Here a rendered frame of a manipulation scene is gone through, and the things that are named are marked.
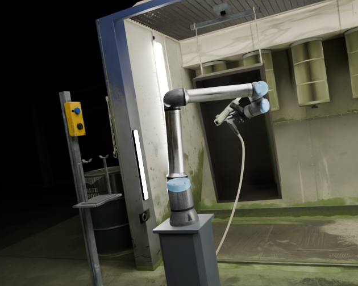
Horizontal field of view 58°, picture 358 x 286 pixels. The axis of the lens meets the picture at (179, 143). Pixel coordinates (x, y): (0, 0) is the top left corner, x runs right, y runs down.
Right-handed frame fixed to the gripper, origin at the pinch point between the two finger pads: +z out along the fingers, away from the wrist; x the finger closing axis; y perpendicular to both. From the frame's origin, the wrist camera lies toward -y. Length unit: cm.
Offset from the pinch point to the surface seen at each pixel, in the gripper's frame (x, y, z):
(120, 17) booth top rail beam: 22, -111, 53
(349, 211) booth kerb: 72, 175, 1
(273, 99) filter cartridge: 138, 54, 49
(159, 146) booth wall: 3, 4, 99
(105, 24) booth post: 16, -115, 67
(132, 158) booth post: -40, -11, 82
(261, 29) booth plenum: 167, -21, 32
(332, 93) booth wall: 182, 90, 6
